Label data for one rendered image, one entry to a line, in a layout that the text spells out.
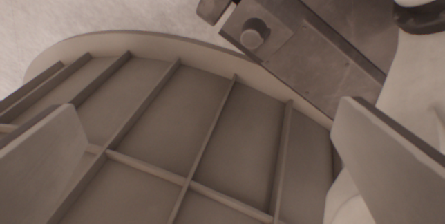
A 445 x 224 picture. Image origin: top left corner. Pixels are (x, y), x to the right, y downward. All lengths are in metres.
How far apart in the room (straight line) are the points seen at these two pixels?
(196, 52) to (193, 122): 0.24
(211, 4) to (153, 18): 0.36
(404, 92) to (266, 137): 0.43
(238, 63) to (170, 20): 0.24
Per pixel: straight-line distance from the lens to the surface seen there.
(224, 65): 0.73
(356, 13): 0.47
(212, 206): 0.52
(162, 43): 0.78
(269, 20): 0.43
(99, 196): 0.55
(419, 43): 0.32
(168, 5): 0.74
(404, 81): 0.29
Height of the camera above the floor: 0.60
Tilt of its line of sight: 45 degrees down
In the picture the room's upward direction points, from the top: 155 degrees counter-clockwise
